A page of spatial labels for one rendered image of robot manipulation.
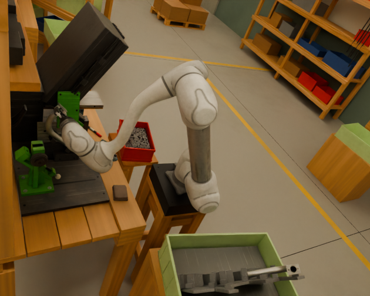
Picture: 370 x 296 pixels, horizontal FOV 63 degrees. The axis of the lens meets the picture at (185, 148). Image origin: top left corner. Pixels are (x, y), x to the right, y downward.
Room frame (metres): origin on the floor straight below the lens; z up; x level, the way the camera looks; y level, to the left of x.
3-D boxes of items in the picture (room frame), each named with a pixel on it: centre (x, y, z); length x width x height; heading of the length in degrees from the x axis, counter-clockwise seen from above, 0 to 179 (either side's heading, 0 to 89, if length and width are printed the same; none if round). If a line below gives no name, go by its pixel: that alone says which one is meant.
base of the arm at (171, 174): (1.41, -0.06, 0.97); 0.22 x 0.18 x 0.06; 45
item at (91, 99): (1.48, 0.76, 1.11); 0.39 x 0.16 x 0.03; 132
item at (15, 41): (0.99, 0.76, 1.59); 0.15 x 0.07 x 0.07; 42
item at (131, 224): (1.54, 0.58, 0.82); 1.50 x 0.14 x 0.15; 42
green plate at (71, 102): (1.34, 0.69, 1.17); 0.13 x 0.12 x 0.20; 42
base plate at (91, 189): (1.35, 0.79, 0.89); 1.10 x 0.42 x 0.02; 42
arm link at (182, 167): (1.38, -0.08, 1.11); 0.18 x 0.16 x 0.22; 31
